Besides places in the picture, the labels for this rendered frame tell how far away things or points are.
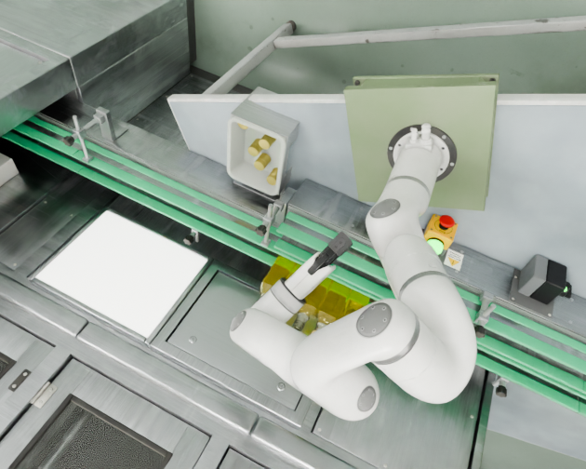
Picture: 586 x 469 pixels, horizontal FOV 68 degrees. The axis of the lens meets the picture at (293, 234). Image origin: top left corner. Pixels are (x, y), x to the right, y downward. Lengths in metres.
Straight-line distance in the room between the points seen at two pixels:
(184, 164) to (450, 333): 1.05
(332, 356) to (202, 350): 0.75
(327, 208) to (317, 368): 0.71
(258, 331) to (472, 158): 0.60
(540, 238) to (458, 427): 0.57
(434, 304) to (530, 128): 0.54
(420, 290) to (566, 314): 0.73
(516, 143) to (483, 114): 0.13
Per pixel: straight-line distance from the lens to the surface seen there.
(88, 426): 1.32
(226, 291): 1.38
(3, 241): 1.67
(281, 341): 0.76
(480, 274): 1.27
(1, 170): 1.81
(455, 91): 0.98
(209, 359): 1.28
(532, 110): 1.05
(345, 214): 1.24
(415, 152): 0.98
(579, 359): 1.30
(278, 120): 1.20
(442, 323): 0.65
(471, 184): 1.09
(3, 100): 1.55
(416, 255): 0.71
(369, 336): 0.56
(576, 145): 1.09
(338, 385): 0.62
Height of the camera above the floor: 1.67
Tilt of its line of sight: 37 degrees down
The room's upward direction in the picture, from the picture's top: 147 degrees counter-clockwise
